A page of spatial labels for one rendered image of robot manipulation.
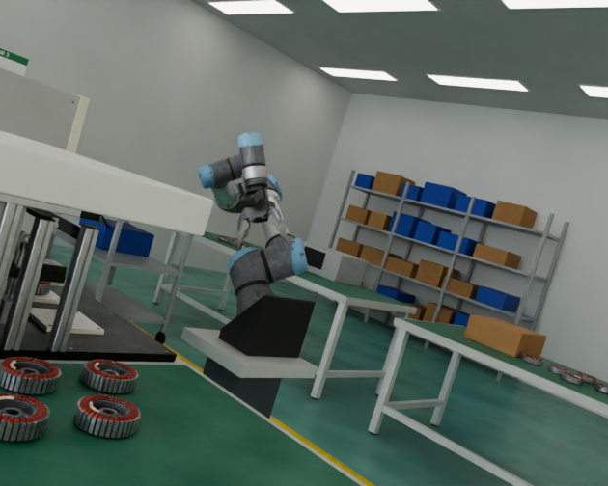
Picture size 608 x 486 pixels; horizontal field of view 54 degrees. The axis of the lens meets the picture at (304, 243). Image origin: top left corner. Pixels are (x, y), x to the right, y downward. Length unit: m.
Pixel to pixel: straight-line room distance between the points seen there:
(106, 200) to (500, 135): 8.12
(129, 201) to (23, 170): 0.09
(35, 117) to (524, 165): 7.29
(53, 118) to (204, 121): 6.86
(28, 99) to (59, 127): 0.09
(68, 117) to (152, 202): 0.94
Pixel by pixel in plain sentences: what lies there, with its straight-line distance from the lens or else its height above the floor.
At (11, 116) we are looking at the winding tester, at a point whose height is 1.23.
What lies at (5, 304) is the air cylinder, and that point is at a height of 0.82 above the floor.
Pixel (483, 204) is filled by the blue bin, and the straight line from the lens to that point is 7.71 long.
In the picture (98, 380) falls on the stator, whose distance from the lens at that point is 1.30.
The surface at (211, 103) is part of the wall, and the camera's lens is 8.29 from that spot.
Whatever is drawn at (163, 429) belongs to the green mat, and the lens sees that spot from 1.21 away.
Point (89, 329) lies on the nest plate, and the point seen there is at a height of 0.78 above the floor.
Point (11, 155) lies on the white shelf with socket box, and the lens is 0.46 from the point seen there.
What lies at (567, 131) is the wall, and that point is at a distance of 8.18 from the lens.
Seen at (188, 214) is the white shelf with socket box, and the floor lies 1.19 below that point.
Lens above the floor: 1.22
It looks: 3 degrees down
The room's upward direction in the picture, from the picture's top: 17 degrees clockwise
